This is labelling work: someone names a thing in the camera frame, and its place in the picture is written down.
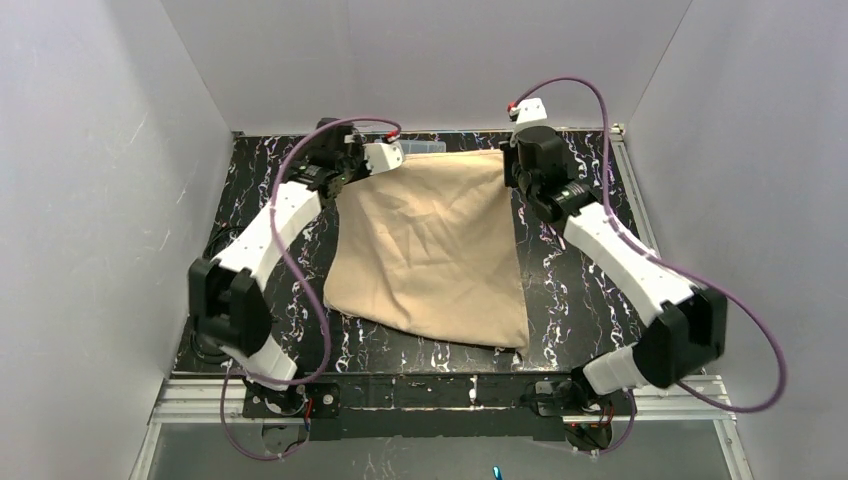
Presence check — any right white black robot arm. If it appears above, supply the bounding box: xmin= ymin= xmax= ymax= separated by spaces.
xmin=499 ymin=126 xmax=728 ymax=400

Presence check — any clear plastic screw box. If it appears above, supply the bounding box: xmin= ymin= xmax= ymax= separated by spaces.
xmin=391 ymin=140 xmax=447 ymax=155

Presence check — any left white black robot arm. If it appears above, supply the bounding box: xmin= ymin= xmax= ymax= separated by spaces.
xmin=188 ymin=118 xmax=369 ymax=391

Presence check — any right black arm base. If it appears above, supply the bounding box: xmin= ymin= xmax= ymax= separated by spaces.
xmin=516 ymin=378 xmax=637 ymax=417

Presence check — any beige cloth napkin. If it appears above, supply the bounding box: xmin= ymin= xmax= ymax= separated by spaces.
xmin=323 ymin=150 xmax=530 ymax=354

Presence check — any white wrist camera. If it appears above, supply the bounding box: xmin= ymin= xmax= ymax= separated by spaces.
xmin=507 ymin=98 xmax=548 ymax=133
xmin=364 ymin=141 xmax=404 ymax=176

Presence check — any black coiled cable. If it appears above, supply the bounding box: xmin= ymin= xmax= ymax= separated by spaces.
xmin=202 ymin=226 xmax=233 ymax=260

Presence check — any aluminium frame rail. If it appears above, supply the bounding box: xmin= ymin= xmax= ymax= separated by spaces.
xmin=149 ymin=378 xmax=737 ymax=424

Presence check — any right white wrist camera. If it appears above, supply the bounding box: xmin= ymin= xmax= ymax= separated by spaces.
xmin=507 ymin=98 xmax=548 ymax=133

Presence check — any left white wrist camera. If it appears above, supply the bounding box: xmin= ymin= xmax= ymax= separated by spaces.
xmin=364 ymin=141 xmax=404 ymax=176

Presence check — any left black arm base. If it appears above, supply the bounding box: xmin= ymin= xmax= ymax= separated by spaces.
xmin=242 ymin=382 xmax=341 ymax=419

